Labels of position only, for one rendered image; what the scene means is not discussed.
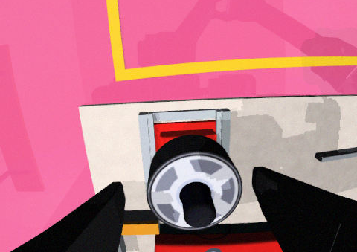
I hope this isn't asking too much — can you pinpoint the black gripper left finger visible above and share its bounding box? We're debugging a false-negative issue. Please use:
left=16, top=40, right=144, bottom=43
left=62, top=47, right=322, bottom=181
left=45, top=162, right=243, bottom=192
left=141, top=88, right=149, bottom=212
left=10, top=181, right=126, bottom=252

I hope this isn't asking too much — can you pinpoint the black wheel with white rim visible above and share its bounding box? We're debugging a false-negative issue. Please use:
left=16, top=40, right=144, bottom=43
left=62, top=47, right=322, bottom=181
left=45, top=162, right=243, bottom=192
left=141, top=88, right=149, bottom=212
left=146, top=135, right=243, bottom=230

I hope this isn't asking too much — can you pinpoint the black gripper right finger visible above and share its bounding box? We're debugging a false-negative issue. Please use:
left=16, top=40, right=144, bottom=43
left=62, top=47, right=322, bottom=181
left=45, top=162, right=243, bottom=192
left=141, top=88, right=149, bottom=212
left=252, top=166, right=357, bottom=252

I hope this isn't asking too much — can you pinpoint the yellow rectangular outline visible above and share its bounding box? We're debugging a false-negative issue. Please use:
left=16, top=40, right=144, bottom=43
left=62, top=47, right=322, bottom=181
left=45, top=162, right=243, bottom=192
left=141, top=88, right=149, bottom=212
left=106, top=0, right=357, bottom=82

